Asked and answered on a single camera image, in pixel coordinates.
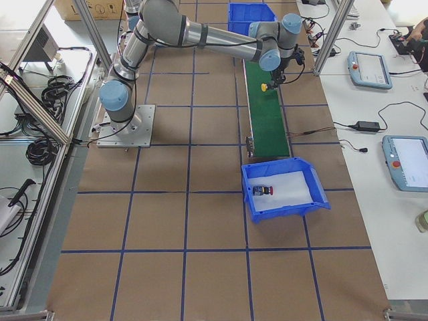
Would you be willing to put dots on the aluminium frame post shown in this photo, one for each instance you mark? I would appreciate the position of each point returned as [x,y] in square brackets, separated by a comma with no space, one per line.
[333,32]

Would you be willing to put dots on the green conveyor belt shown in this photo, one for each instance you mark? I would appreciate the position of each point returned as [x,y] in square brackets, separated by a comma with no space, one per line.
[268,138]

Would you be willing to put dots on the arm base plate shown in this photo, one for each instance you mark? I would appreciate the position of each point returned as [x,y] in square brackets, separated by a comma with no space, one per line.
[137,134]

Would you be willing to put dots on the black power adapter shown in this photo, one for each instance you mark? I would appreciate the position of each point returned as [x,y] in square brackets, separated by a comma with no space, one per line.
[367,126]

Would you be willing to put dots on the blue right plastic bin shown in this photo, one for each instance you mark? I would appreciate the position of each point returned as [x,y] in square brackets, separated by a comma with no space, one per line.
[265,169]

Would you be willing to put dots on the red push button switch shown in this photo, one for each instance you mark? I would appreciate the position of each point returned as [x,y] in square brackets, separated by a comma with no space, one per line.
[260,190]

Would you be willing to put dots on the teach pendant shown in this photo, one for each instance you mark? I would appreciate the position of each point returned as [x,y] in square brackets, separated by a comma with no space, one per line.
[369,70]
[406,160]

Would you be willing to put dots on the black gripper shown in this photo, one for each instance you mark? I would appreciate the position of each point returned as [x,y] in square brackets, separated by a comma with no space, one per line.
[279,72]

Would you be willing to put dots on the far teach pendant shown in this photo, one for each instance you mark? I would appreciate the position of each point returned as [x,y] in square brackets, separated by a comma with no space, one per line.
[369,70]

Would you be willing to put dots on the near teach pendant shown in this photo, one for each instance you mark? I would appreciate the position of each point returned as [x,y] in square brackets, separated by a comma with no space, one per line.
[406,160]

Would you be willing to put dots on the white foam pad right bin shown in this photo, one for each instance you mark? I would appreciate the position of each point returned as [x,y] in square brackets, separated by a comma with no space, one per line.
[289,189]

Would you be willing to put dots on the blue plastic bin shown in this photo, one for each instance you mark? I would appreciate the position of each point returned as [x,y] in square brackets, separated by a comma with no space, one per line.
[265,169]
[241,15]

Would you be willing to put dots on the blue left plastic bin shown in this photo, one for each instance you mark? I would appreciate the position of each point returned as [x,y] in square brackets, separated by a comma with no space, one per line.
[241,15]

